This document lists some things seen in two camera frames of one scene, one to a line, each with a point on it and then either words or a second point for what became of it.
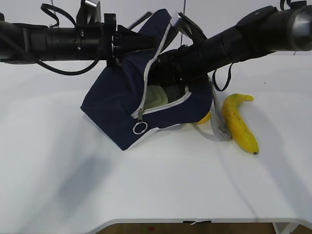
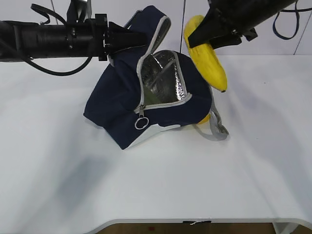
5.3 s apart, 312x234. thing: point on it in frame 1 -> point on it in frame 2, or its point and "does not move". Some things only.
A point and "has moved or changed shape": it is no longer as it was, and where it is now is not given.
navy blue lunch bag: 123,103 does not move
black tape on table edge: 196,222 does not move
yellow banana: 240,131 has moved or changed shape
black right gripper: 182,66 -> 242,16
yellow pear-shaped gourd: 204,119 does not move
